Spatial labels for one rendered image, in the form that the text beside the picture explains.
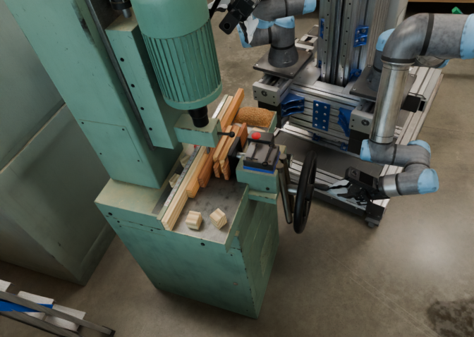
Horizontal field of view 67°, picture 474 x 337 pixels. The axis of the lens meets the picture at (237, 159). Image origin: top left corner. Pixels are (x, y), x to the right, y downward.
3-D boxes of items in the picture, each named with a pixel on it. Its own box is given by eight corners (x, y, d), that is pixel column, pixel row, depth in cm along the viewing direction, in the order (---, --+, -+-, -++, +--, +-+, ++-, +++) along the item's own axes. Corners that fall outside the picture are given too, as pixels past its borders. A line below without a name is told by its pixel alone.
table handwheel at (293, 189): (300, 248, 111) (314, 158, 106) (240, 234, 117) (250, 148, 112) (312, 220, 138) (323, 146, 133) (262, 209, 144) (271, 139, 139)
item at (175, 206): (171, 231, 108) (166, 222, 104) (165, 230, 108) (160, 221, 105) (234, 106, 144) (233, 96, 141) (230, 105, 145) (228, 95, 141)
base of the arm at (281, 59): (276, 48, 185) (276, 30, 177) (303, 54, 178) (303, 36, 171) (262, 63, 177) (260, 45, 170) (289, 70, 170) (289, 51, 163)
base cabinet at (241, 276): (257, 321, 173) (242, 252, 121) (154, 289, 191) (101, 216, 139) (280, 241, 201) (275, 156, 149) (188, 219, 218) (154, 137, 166)
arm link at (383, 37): (374, 53, 154) (379, 24, 144) (408, 56, 150) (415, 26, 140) (371, 70, 147) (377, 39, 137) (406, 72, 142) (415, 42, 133)
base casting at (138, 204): (240, 251, 122) (238, 237, 115) (101, 216, 139) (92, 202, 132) (274, 156, 149) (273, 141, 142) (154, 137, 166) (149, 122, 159)
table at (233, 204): (257, 263, 104) (255, 253, 100) (166, 239, 113) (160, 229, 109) (300, 125, 141) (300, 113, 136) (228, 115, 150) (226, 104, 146)
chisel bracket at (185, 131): (216, 151, 116) (211, 132, 110) (178, 145, 121) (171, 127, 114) (223, 136, 121) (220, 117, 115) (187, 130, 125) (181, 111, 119)
